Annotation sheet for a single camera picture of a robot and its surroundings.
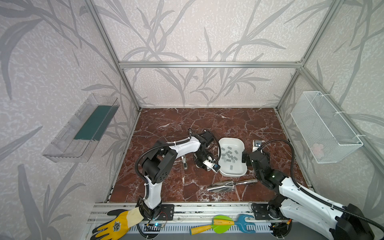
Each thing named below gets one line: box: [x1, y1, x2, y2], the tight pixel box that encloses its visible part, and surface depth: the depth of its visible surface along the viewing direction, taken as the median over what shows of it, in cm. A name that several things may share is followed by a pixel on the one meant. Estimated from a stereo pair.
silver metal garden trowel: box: [207, 179, 259, 192], surface depth 83 cm
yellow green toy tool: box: [189, 215, 235, 236], surface depth 71 cm
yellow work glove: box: [90, 206, 145, 240], surface depth 70 cm
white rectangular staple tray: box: [218, 137, 247, 177], surface depth 96 cm
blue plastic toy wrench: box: [235, 214, 256, 234], surface depth 71 cm
